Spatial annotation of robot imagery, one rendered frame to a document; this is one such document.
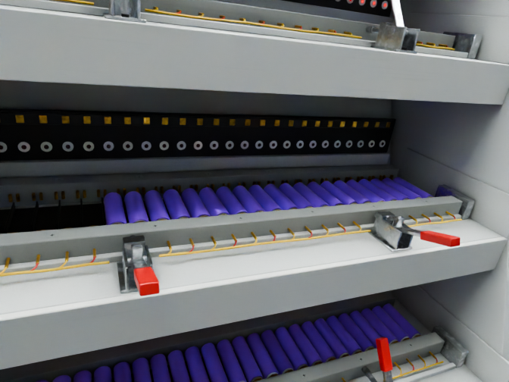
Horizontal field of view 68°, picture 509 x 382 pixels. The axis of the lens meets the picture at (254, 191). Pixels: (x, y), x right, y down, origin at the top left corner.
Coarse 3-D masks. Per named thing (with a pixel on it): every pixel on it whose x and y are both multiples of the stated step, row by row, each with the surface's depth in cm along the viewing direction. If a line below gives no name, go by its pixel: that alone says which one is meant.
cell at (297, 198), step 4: (284, 184) 48; (288, 184) 48; (280, 188) 47; (284, 188) 47; (288, 188) 47; (292, 188) 47; (284, 192) 46; (288, 192) 46; (292, 192) 46; (296, 192) 46; (288, 196) 46; (292, 196) 45; (296, 196) 45; (300, 196) 45; (292, 200) 45; (296, 200) 44; (300, 200) 44; (304, 200) 44; (296, 204) 44; (300, 204) 43; (304, 204) 43; (308, 204) 43
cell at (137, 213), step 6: (132, 192) 40; (126, 198) 40; (132, 198) 39; (138, 198) 40; (126, 204) 39; (132, 204) 38; (138, 204) 38; (126, 210) 38; (132, 210) 37; (138, 210) 37; (144, 210) 38; (132, 216) 36; (138, 216) 36; (144, 216) 36; (132, 222) 35
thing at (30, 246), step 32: (128, 224) 34; (160, 224) 34; (192, 224) 35; (224, 224) 36; (256, 224) 37; (288, 224) 39; (320, 224) 40; (352, 224) 42; (416, 224) 44; (0, 256) 29; (32, 256) 30; (64, 256) 31; (160, 256) 32
